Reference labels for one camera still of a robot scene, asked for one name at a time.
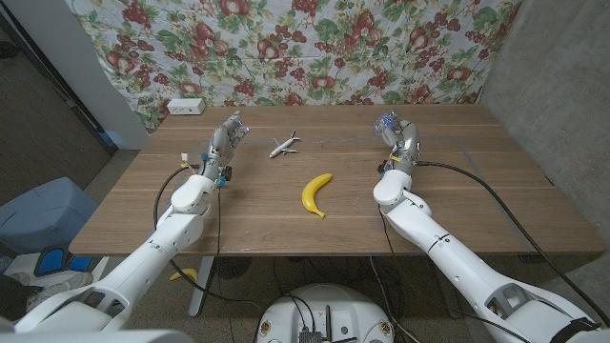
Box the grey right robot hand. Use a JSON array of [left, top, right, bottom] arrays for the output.
[[372, 111, 423, 176]]

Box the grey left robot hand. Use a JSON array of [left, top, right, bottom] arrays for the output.
[[199, 110, 251, 190]]

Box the clear glass salt shaker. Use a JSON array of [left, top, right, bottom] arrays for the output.
[[373, 111, 401, 137]]

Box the white toy airplane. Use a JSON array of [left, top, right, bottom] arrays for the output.
[[269, 130, 302, 159]]

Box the yellow banana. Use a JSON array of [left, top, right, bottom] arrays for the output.
[[300, 172, 334, 220]]

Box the white power strip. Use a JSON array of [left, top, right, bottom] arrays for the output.
[[166, 97, 207, 116]]

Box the floral fruit print backdrop cloth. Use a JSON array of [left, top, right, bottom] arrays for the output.
[[66, 0, 523, 134]]

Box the black round floor fan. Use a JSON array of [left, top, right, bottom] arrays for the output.
[[213, 255, 253, 280]]

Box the small yellow floor object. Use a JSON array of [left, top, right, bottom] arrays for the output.
[[169, 267, 199, 282]]

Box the grey table leg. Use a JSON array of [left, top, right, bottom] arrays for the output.
[[428, 255, 463, 319]]

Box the white table leg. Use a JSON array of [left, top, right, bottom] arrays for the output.
[[188, 255, 215, 319]]

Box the white robot torso base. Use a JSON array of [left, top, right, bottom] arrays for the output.
[[255, 283, 396, 343]]

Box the blue-grey plastic bin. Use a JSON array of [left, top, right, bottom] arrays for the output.
[[0, 176, 99, 256]]

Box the blue padded black item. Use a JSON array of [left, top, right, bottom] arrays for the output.
[[33, 245, 94, 277]]

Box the grey sneaker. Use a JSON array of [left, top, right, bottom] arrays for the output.
[[18, 271, 94, 311]]

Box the black bag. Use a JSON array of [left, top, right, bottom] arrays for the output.
[[0, 273, 32, 320]]

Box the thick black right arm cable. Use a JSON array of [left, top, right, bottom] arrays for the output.
[[415, 160, 610, 328]]

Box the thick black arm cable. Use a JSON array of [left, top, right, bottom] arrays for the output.
[[152, 165, 266, 306], [415, 160, 610, 328]]

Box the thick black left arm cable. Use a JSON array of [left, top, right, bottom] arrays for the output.
[[152, 165, 266, 306]]

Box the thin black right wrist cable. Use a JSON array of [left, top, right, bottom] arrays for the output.
[[377, 213, 397, 261]]

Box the black door frame strip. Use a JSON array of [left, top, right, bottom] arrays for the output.
[[0, 9, 119, 156]]

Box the black velcro arm strap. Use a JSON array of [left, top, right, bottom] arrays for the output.
[[550, 317, 602, 343]]

